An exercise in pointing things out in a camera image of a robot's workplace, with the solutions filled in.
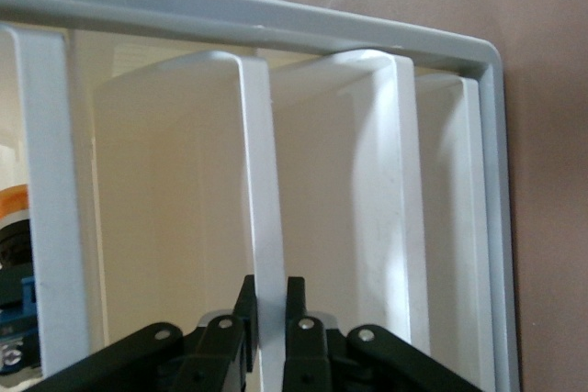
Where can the white drawer cabinet housing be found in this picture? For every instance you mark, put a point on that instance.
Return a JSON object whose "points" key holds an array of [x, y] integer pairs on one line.
{"points": [[275, 20]]}

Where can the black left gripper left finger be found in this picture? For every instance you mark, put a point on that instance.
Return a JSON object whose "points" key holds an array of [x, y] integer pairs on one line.
{"points": [[206, 360]]}

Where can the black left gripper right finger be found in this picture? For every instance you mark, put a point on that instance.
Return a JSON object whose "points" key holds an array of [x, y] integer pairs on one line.
{"points": [[312, 360]]}

